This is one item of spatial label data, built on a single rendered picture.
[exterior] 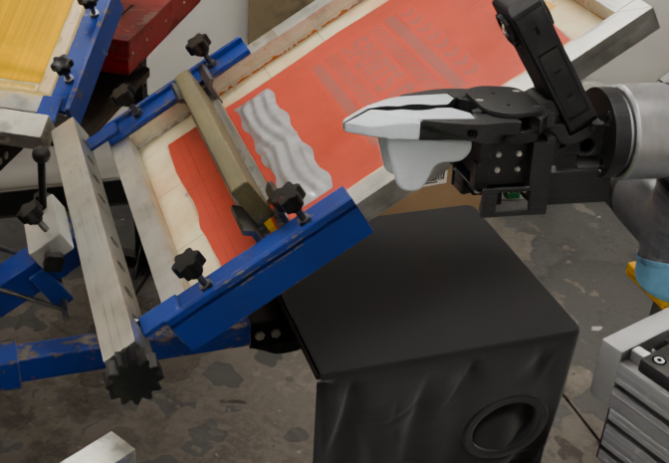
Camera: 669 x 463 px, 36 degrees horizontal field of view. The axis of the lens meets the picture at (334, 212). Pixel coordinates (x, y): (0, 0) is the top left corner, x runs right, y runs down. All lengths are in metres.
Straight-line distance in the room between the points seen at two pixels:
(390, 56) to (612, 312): 2.08
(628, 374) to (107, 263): 0.73
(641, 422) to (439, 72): 0.60
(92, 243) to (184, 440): 1.41
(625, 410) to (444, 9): 0.73
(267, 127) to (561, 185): 0.94
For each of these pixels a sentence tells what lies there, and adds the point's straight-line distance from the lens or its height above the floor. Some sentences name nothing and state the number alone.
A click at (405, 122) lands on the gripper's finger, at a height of 1.68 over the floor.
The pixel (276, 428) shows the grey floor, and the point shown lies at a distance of 2.94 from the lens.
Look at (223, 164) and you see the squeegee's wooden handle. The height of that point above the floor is 1.30.
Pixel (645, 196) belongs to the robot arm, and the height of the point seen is 1.58.
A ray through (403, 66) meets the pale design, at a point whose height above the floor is 1.37.
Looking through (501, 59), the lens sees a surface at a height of 1.43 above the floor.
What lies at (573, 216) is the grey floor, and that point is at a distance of 4.11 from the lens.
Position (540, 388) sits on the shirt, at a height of 0.83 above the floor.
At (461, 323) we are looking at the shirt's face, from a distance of 1.78.
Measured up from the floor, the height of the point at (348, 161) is 1.29.
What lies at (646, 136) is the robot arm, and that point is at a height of 1.67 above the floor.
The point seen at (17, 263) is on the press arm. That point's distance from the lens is 1.66.
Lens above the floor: 1.99
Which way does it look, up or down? 31 degrees down
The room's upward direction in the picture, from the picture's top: 4 degrees clockwise
